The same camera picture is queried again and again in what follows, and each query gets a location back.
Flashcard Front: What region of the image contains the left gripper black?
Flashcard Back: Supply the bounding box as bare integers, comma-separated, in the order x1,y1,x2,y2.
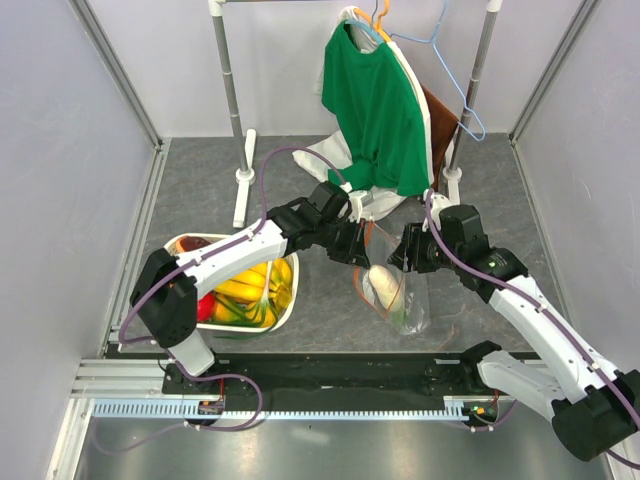
315,216,370,271

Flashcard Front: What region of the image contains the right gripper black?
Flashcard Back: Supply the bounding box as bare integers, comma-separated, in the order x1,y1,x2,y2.
387,221,462,273

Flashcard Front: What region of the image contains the clear zip top bag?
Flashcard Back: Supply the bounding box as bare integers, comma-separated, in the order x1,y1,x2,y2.
352,221,431,336

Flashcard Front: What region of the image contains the white toy radish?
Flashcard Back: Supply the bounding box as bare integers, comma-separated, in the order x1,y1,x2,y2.
368,265,405,322

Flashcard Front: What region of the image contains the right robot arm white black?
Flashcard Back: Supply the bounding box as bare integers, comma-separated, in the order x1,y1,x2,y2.
389,205,639,462

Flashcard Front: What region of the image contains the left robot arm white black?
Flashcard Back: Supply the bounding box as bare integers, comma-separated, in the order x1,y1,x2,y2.
128,182,370,393

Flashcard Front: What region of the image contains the brown toy food piece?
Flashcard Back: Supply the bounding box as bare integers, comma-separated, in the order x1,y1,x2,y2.
175,235,211,253

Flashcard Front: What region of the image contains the white plastic food basket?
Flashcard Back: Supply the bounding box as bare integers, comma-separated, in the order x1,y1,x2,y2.
164,233,299,338

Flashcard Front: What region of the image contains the clothes rack right pole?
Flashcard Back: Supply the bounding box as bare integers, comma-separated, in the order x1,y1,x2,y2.
441,0,503,204

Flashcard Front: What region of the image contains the clothes rack pole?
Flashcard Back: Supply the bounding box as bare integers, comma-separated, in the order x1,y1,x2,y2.
441,0,503,204
208,0,257,229

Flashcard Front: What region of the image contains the white cloth garment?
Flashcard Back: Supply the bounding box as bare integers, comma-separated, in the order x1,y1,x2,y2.
293,131,405,221

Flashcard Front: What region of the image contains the yellow toy banana bunch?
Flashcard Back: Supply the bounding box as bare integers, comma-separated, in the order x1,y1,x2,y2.
212,258,293,317

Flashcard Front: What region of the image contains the green toy scallion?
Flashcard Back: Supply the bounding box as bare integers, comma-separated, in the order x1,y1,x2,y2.
211,293,280,340

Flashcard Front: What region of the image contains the clothes rack left pole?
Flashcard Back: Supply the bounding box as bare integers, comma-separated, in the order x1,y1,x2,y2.
208,0,257,229

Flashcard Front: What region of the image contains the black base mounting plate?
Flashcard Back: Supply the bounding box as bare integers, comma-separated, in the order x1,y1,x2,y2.
162,353,508,410

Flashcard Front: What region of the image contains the brown cloth garment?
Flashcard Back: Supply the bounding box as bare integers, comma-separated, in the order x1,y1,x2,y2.
422,85,458,191

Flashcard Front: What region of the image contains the green T-shirt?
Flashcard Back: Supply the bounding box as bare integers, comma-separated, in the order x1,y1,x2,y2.
321,21,431,197

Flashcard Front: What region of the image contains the red toy apple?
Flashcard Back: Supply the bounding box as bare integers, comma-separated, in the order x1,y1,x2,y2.
197,293,216,323

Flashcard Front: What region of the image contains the orange hanger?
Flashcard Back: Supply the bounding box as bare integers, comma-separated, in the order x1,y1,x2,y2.
369,0,391,43

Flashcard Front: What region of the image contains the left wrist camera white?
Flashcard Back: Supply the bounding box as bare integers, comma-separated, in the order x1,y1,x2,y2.
341,182,374,223

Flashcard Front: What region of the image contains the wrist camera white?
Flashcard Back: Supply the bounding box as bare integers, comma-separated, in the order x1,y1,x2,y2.
341,182,374,223
424,190,453,220

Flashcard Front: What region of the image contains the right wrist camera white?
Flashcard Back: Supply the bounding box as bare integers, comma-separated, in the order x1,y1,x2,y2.
424,190,453,220

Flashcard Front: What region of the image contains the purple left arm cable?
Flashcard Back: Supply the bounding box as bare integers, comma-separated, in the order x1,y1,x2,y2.
117,145,349,351

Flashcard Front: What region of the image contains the blue white cable duct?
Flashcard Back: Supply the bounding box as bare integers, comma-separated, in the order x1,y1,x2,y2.
92,399,468,421

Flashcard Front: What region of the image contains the blue wire hanger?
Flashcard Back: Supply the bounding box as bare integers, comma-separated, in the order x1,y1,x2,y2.
389,0,487,142

